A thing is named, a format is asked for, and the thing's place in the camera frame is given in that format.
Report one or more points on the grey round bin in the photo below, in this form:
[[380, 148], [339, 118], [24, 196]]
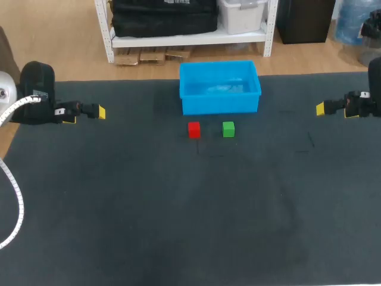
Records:
[[370, 55]]

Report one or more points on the blue wrapped roll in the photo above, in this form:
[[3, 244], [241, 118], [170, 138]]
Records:
[[348, 21]]

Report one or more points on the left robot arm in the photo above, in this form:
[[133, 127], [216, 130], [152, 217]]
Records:
[[5, 89]]

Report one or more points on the red cube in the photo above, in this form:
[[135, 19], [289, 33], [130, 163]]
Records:
[[194, 130]]

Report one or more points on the black fabric bag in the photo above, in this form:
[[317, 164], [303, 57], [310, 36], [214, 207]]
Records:
[[163, 18]]

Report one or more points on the black cabinet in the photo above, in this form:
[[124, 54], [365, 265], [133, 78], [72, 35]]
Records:
[[305, 21]]

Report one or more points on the white plastic storage box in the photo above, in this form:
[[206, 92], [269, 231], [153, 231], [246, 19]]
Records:
[[242, 16]]

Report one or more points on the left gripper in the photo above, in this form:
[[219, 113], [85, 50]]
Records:
[[37, 86]]

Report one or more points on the green cube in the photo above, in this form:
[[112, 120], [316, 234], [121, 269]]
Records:
[[228, 129]]

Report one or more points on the white metal shelf rack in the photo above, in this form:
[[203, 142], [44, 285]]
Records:
[[190, 40]]

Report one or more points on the flattened cardboard pieces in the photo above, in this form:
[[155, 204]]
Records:
[[149, 56]]

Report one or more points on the blue plastic bin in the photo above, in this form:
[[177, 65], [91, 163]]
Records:
[[219, 89]]

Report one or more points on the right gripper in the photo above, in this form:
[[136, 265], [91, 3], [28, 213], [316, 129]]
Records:
[[375, 86]]

